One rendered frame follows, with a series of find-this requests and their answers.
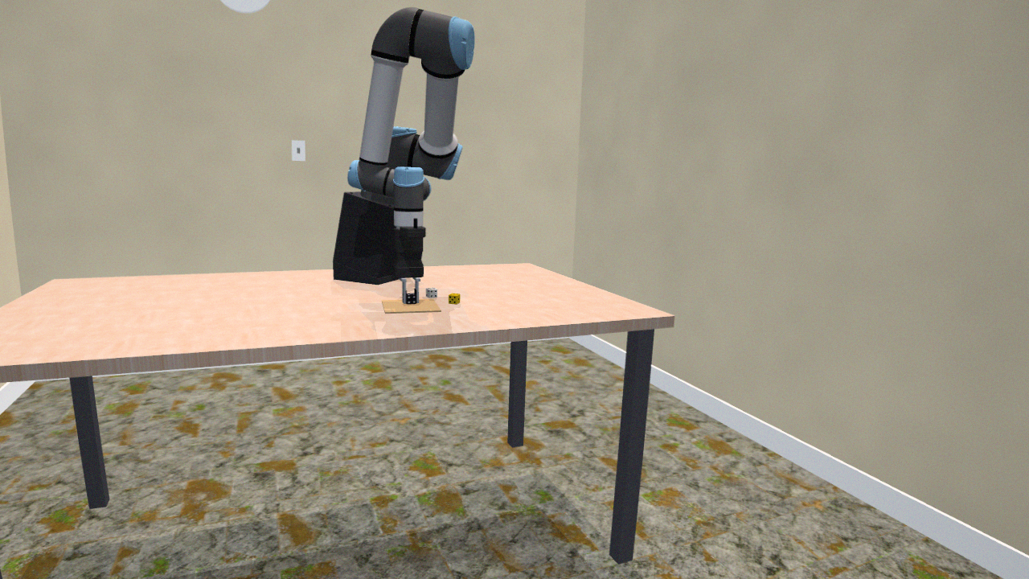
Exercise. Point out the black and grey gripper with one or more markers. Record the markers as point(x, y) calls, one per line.
point(408, 248)

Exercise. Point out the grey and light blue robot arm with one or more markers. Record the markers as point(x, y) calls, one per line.
point(445, 46)

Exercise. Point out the tan translucent mat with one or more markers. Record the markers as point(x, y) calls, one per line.
point(397, 307)

